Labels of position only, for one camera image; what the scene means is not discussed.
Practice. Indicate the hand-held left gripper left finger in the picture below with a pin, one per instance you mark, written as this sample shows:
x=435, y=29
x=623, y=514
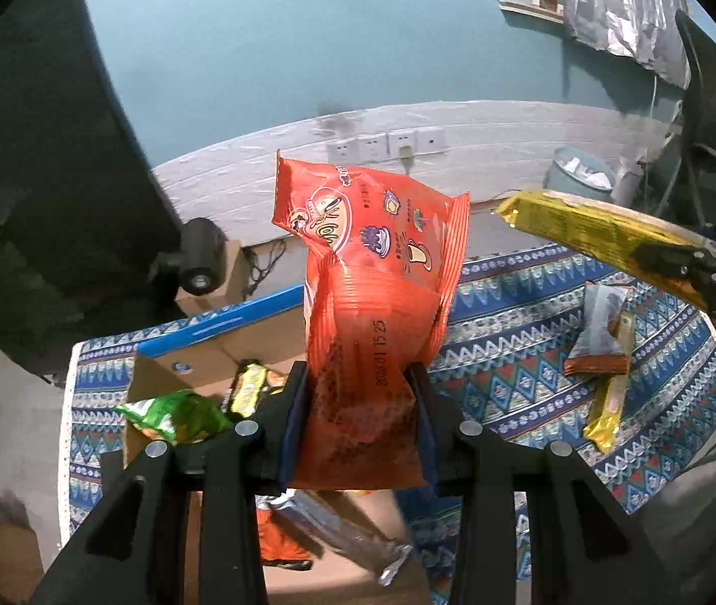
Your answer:
x=288, y=447

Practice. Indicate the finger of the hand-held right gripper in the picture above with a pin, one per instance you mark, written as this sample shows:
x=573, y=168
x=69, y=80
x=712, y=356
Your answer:
x=667, y=259

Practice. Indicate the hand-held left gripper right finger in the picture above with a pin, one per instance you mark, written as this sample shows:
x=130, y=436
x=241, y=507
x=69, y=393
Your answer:
x=428, y=454

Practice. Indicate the long yellow snack packet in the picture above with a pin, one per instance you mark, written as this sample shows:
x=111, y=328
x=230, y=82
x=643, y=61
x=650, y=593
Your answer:
x=585, y=227

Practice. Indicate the green snack bag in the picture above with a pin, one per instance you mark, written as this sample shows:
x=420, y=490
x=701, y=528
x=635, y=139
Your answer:
x=175, y=416

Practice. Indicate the cardboard box with blue side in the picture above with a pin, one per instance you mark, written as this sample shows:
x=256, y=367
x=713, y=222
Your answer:
x=225, y=340

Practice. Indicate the orange snack bag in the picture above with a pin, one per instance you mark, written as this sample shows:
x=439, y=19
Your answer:
x=364, y=328

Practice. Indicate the yellow and black snack packet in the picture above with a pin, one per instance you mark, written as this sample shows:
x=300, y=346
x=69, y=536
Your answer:
x=248, y=387

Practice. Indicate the white plastic object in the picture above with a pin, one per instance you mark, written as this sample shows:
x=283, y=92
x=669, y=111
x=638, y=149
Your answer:
x=626, y=181

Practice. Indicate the small orange snack packet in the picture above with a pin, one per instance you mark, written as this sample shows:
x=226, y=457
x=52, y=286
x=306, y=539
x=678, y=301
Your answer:
x=279, y=539

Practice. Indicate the silver and orange snack packet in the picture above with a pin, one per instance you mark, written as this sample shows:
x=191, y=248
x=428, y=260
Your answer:
x=597, y=334

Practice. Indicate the clear silver snack packet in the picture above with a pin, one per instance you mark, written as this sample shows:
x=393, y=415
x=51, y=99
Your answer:
x=345, y=532

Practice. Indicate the pale blue trash bin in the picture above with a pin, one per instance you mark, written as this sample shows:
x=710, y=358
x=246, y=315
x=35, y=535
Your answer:
x=575, y=176

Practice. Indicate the blue patterned blanket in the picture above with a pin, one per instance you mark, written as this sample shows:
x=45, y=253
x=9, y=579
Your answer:
x=522, y=340

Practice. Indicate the slim yellow snack packet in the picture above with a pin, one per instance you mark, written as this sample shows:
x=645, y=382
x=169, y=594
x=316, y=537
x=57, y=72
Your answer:
x=610, y=409

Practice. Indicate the black office chair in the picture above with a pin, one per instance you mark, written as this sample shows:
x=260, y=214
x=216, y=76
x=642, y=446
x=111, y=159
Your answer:
x=711, y=94

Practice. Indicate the person's leg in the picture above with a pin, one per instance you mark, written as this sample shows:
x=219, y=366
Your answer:
x=704, y=504

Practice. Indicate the black round device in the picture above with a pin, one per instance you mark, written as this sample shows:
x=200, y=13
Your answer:
x=197, y=258

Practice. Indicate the silver foil curtain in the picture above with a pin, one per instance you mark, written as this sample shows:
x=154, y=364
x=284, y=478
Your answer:
x=623, y=6

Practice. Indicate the large black object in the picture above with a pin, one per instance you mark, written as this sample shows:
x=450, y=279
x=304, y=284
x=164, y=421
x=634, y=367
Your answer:
x=49, y=189

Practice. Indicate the white wall socket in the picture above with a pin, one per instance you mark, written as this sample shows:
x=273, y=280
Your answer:
x=432, y=137
x=372, y=146
x=401, y=138
x=341, y=150

